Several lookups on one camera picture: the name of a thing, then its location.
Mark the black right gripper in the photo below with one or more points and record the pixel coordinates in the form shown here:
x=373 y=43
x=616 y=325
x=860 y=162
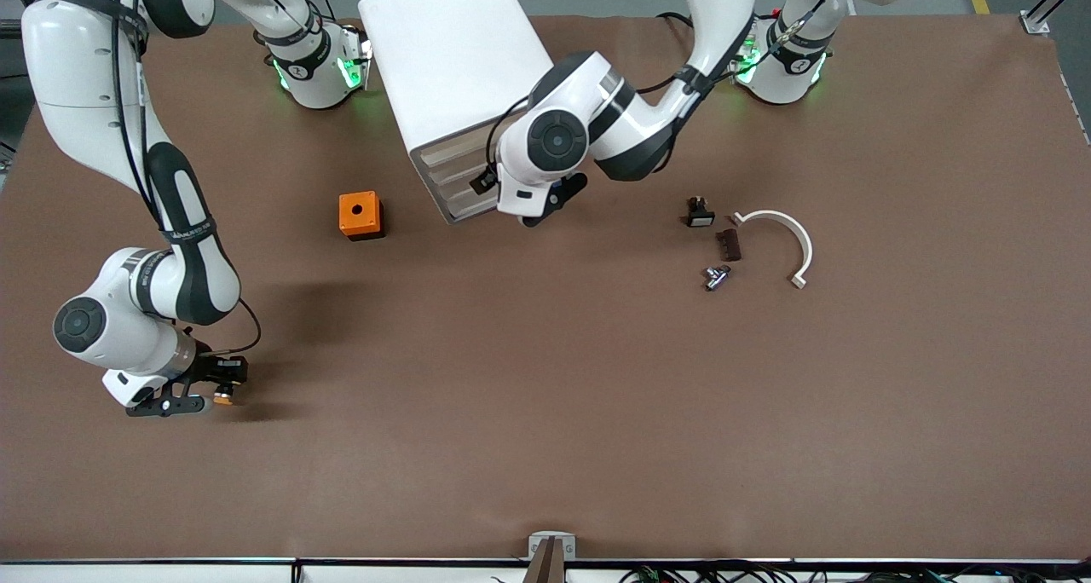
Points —
x=205 y=367

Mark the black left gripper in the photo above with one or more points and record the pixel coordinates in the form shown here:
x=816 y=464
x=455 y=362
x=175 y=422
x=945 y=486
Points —
x=486 y=182

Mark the yellow push button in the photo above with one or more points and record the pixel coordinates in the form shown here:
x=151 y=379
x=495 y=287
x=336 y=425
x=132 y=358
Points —
x=223 y=398

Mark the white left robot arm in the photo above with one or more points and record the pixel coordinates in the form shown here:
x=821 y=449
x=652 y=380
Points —
x=588 y=97

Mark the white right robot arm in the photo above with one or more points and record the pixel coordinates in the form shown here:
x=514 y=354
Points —
x=85 y=80

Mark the orange box with round hole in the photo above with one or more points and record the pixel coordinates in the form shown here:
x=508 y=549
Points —
x=366 y=219

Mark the white table edge beam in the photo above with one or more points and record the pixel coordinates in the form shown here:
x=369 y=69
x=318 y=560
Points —
x=170 y=574

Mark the silver metal pipe fitting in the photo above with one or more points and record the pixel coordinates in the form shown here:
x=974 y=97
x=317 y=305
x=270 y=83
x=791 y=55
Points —
x=716 y=278

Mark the dark brown small block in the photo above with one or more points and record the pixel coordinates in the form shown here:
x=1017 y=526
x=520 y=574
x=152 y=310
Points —
x=728 y=245

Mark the small black switch part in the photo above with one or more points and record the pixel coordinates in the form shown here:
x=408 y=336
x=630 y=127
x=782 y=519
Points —
x=701 y=216

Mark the white curved plastic bracket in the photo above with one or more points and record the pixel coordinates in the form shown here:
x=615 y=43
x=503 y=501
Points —
x=805 y=242

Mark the grey metal clamp bracket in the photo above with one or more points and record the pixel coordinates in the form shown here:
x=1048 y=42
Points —
x=537 y=540

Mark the aluminium frame profile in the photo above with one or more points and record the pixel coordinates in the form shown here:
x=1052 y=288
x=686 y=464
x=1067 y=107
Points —
x=1036 y=22

